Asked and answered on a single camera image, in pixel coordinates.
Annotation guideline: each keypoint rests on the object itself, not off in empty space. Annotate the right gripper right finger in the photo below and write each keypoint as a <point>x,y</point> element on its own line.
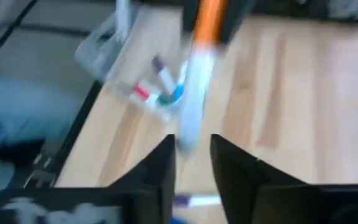
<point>238,180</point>

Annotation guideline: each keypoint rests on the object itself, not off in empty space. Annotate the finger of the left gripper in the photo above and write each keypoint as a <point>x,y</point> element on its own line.
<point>238,18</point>
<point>189,14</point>

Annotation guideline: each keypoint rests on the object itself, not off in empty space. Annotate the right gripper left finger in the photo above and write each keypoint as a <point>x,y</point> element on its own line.
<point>154,180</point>

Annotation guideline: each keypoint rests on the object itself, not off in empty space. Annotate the thin orange marker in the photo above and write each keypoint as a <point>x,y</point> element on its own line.
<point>210,21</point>

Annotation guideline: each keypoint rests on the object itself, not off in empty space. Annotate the white blue-capped marker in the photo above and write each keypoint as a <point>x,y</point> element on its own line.
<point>179,221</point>

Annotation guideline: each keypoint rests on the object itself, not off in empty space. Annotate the thin white teal-capped marker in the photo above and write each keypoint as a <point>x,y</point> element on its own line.
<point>179,88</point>

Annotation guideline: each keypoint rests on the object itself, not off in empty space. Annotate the thin white green-capped marker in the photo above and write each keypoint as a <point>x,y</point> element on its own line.
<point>165,99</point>

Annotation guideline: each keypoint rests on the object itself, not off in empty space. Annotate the thin white red-capped marker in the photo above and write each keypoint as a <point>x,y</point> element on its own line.
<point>141,91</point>

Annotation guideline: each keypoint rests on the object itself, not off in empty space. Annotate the white purple-capped marker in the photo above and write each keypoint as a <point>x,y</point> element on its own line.
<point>197,200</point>

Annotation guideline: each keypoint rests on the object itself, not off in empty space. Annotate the clear plastic container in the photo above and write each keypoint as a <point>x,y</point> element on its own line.
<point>98,53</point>

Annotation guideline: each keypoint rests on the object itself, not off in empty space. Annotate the person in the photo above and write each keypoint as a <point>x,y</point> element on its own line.
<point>20,105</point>

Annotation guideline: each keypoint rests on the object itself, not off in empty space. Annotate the black metal table frame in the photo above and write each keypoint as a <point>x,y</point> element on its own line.
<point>73,130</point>

